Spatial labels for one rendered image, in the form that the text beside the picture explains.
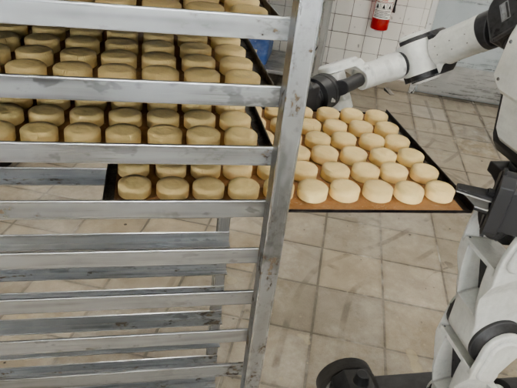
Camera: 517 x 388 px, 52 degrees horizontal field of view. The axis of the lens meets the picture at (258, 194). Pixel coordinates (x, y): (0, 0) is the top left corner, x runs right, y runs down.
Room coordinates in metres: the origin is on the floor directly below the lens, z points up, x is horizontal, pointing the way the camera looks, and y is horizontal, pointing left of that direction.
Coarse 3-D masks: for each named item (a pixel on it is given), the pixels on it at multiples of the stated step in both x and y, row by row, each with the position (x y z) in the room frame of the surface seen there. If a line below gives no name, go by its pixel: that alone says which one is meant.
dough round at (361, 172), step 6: (360, 162) 0.85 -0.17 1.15; (366, 162) 0.85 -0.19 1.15; (354, 168) 0.83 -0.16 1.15; (360, 168) 0.83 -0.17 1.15; (366, 168) 0.83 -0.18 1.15; (372, 168) 0.84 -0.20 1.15; (378, 168) 0.84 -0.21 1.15; (354, 174) 0.82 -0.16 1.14; (360, 174) 0.81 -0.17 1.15; (366, 174) 0.81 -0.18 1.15; (372, 174) 0.81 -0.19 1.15; (378, 174) 0.82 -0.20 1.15; (360, 180) 0.81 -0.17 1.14; (366, 180) 0.81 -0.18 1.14
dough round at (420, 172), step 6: (420, 162) 0.89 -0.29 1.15; (414, 168) 0.86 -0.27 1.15; (420, 168) 0.86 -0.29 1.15; (426, 168) 0.87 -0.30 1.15; (432, 168) 0.87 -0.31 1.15; (414, 174) 0.85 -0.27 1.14; (420, 174) 0.84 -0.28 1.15; (426, 174) 0.84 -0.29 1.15; (432, 174) 0.85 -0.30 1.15; (438, 174) 0.85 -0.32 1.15; (414, 180) 0.85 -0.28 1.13; (420, 180) 0.84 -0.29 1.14; (426, 180) 0.84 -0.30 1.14
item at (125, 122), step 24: (0, 120) 0.66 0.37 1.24; (24, 120) 0.71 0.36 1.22; (48, 120) 0.69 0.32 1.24; (72, 120) 0.71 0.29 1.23; (96, 120) 0.71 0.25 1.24; (120, 120) 0.71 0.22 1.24; (144, 120) 0.76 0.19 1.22; (168, 120) 0.74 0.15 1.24; (192, 120) 0.75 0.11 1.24; (216, 120) 0.80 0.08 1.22; (240, 120) 0.77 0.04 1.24; (192, 144) 0.69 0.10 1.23; (216, 144) 0.70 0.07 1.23; (240, 144) 0.70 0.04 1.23
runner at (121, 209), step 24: (0, 216) 0.59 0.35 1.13; (24, 216) 0.59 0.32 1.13; (48, 216) 0.60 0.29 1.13; (72, 216) 0.61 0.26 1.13; (96, 216) 0.62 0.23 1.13; (120, 216) 0.62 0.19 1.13; (144, 216) 0.63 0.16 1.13; (168, 216) 0.64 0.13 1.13; (192, 216) 0.65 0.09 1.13; (216, 216) 0.66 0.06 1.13; (240, 216) 0.67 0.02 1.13
